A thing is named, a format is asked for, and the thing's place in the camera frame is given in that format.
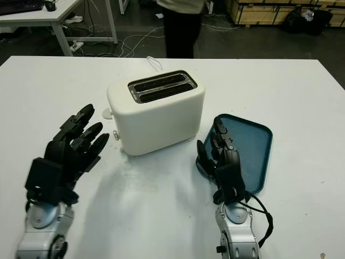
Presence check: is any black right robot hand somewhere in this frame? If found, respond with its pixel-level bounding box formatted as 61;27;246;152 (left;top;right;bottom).
196;118;242;182

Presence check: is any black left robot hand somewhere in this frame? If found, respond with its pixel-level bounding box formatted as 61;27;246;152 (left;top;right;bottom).
44;104;111;205

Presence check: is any cream white two-slot toaster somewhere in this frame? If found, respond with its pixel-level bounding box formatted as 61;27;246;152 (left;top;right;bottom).
106;69;206;156

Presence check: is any person in black trousers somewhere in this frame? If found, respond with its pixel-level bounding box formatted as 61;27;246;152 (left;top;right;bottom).
156;0;208;59

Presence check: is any dark teal plastic tray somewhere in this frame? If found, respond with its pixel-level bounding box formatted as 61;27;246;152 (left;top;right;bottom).
196;113;273;195

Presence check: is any white power strip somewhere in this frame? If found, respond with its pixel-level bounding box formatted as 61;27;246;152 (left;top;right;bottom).
70;40;85;52

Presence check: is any white sneaker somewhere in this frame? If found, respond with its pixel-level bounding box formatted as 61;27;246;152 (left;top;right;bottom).
66;15;84;25

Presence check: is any white office desk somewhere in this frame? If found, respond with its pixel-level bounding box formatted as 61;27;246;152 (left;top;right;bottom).
0;0;119;57

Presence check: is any light wooden crate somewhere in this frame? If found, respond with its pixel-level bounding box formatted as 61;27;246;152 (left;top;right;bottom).
233;0;345;28

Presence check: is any black bag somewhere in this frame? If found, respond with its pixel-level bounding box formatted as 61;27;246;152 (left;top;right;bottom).
281;6;334;36

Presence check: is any black keyboard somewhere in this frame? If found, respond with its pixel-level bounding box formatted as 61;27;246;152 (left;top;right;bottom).
0;0;44;16

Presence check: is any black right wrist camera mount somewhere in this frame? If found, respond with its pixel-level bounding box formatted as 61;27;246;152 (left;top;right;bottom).
215;163;247;199

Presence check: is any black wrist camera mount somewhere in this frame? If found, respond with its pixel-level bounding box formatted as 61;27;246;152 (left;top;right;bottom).
215;163;247;199
24;158;64;206

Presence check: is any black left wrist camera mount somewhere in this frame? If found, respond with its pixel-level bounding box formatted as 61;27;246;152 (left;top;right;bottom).
24;158;64;206

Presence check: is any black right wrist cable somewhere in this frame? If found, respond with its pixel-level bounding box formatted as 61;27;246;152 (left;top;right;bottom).
242;194;274;251

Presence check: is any white toaster power cord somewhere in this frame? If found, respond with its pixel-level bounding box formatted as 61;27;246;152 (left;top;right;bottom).
146;56;164;72

